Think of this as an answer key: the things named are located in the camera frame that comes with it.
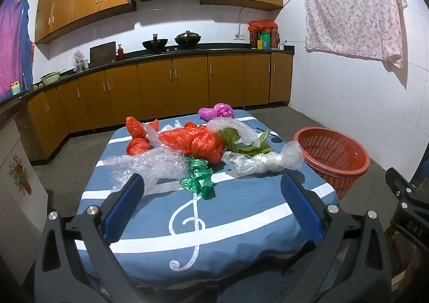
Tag small knotted red plastic bag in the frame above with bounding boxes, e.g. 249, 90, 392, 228
126, 137, 151, 156

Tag red plastic basket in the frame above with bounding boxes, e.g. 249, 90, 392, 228
293, 127, 370, 201

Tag green plastic bag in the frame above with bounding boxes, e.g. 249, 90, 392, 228
179, 156, 215, 200

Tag black kitchen countertop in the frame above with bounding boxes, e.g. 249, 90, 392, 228
20, 44, 295, 99

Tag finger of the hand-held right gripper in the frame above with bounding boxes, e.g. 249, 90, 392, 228
385, 167, 423, 213

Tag purple hanging cloth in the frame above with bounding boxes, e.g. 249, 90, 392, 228
0, 0, 35, 97

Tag dark cutting board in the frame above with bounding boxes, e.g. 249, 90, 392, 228
89, 42, 117, 68

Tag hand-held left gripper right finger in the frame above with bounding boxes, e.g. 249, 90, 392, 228
280, 171, 393, 303

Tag white power cable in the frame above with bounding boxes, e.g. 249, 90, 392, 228
237, 7, 247, 35

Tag large red plastic bag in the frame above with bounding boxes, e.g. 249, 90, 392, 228
158, 122, 225, 164

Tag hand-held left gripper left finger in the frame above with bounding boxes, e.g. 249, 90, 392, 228
34, 174, 158, 303

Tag black pot with lid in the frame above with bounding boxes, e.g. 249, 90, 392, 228
174, 31, 202, 47

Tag wooden base cabinets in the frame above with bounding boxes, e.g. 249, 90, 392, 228
27, 51, 294, 159

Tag glass jar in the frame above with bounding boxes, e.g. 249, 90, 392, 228
73, 50, 88, 73

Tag red plastic bag on canisters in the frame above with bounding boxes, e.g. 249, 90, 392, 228
248, 19, 279, 33

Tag blue music-note tablecloth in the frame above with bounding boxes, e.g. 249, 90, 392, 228
76, 109, 339, 287

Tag pink floral hanging cloth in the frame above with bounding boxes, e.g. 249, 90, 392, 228
297, 0, 409, 69

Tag flower-print panel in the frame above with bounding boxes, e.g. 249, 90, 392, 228
0, 118, 49, 277

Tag black wok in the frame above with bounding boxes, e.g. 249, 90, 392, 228
142, 34, 169, 52

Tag pink plastic bag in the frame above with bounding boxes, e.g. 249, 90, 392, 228
198, 103, 236, 121

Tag clear plastic bag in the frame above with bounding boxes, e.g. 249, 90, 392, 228
206, 118, 260, 146
102, 147, 191, 194
221, 141, 304, 175

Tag green bowls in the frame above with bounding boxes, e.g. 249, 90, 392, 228
40, 71, 61, 86

